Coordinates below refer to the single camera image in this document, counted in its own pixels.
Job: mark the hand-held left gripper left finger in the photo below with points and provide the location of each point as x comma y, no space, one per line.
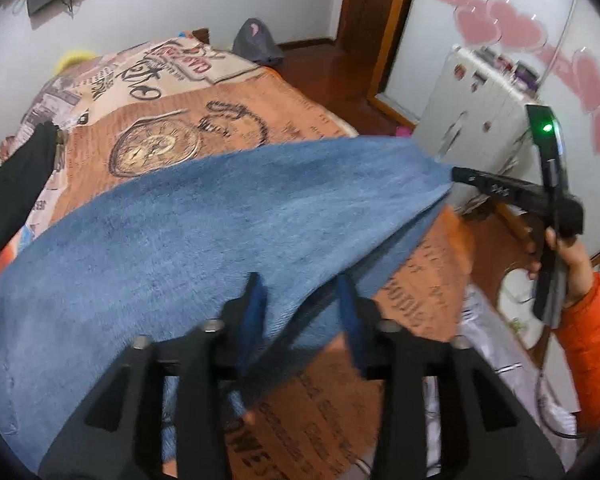
254,310

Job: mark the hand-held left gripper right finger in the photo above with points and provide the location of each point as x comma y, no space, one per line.
347,310

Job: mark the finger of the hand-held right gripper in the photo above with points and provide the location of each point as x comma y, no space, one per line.
495,185

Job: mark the blue denim pants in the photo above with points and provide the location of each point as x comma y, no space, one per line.
205,220

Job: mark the person's right forearm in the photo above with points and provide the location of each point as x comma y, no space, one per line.
595,350

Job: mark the person's right hand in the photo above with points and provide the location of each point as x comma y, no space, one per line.
577,270

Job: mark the white cabinet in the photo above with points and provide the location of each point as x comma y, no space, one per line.
470,110

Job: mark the white round object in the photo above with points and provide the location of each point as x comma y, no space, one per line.
517,305

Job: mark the printed blanket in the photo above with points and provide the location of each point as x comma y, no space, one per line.
180,110

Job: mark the grey bag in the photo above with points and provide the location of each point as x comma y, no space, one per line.
255,42

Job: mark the black cloth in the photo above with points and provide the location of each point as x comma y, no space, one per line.
15,185

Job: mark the yellow foam tube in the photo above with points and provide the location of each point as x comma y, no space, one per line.
72,58

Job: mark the pink heart wall decoration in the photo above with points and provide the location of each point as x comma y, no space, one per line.
520,30

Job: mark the wooden door frame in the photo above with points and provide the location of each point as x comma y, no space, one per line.
375,10

